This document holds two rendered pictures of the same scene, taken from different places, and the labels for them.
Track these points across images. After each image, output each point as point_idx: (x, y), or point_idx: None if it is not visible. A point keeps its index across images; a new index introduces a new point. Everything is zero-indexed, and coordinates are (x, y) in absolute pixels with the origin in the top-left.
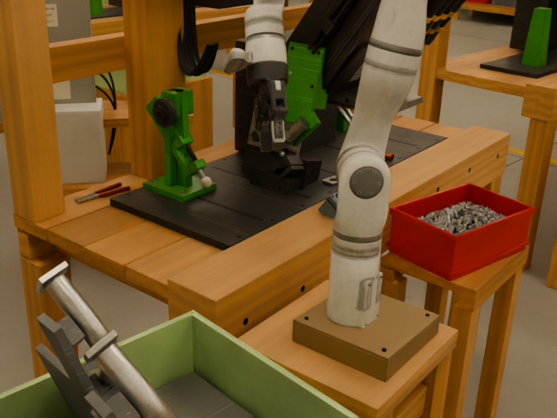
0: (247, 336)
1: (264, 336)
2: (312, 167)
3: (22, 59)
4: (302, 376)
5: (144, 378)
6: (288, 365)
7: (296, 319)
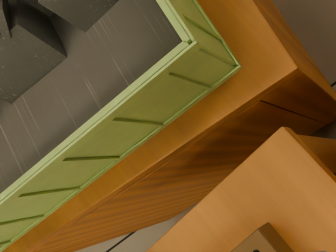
0: (291, 150)
1: (287, 179)
2: None
3: None
4: (186, 213)
5: None
6: (206, 199)
7: (254, 234)
